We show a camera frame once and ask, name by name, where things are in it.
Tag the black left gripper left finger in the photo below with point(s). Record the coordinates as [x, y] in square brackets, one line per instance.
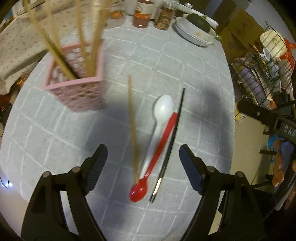
[45, 219]

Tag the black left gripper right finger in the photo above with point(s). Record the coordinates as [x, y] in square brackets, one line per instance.
[229, 209]

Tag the thin bamboo chopstick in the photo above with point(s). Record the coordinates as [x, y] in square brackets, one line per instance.
[133, 131]

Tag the wide wooden chopstick pair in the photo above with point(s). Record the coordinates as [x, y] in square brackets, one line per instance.
[51, 47]

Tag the black chopstick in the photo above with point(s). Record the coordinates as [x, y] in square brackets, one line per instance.
[168, 152]

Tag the cardboard boxes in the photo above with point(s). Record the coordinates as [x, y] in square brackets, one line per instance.
[239, 33]

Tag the red plastic spoon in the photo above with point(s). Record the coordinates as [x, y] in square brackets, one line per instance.
[139, 190]

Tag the white plastic spoon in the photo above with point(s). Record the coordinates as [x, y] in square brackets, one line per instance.
[162, 111]

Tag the stacked white bowls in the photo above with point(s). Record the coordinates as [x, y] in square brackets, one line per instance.
[192, 33]

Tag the dark green squash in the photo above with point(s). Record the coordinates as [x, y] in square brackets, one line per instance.
[199, 22]

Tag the pink perforated utensil holder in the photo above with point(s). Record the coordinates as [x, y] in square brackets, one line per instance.
[86, 93]

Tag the jar with brown snacks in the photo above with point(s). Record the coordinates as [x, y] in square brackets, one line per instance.
[164, 16]

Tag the jar with red contents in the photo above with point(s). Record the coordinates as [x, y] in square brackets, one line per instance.
[143, 13]

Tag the floral cloth on cabinet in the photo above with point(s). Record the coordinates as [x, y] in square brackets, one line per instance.
[21, 45]

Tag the glass jar with oranges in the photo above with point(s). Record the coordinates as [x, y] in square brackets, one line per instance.
[116, 17]

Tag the black wire rack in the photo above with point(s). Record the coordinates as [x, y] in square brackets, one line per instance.
[264, 73]

